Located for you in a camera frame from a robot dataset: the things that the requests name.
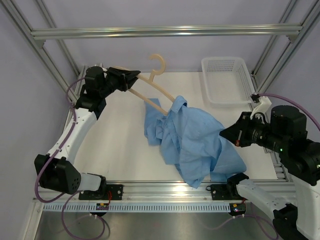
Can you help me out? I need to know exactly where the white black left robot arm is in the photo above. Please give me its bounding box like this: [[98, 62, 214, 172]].
[[34, 66, 140, 203]]

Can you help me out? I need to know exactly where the aluminium right frame strut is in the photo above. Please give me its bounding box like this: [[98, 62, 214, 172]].
[[251, 0, 320, 93]]

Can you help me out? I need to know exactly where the white perforated plastic basket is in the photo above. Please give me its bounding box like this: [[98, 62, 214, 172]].
[[201, 56, 255, 108]]

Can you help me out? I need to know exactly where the aluminium front rail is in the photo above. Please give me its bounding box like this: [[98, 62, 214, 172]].
[[32, 181, 296, 203]]

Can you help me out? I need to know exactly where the aluminium top crossbar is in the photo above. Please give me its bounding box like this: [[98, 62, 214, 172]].
[[31, 23, 303, 40]]

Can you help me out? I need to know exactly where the blue button-up shirt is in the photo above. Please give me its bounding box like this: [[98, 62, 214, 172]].
[[144, 96, 247, 189]]

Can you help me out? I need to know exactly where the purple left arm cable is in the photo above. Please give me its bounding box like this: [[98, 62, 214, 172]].
[[34, 77, 111, 238]]

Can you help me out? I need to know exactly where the aluminium frame strut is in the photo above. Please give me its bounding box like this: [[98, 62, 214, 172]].
[[0, 0, 79, 103], [251, 0, 320, 93]]

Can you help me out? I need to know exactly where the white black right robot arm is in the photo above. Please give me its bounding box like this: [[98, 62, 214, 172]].
[[219, 105, 320, 240]]

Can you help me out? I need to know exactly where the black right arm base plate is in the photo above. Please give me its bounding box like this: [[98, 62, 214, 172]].
[[206, 183, 243, 200]]

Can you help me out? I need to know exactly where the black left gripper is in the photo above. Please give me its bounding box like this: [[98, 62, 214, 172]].
[[99, 67, 140, 98]]

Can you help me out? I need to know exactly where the aluminium left frame strut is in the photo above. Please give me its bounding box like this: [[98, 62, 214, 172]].
[[0, 0, 79, 103]]

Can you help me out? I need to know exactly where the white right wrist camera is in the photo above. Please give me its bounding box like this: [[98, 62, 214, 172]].
[[250, 93, 272, 120]]

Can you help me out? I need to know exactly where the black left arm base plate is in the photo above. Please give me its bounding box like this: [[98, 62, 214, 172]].
[[78, 183, 124, 201]]

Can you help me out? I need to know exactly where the white slotted cable duct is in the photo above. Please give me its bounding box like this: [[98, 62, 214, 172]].
[[43, 202, 231, 213]]

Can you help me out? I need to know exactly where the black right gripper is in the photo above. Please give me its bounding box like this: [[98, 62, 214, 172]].
[[220, 110, 287, 153]]

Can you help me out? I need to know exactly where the beige wooden clothes hanger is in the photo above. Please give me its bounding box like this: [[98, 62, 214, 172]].
[[111, 53, 176, 116]]

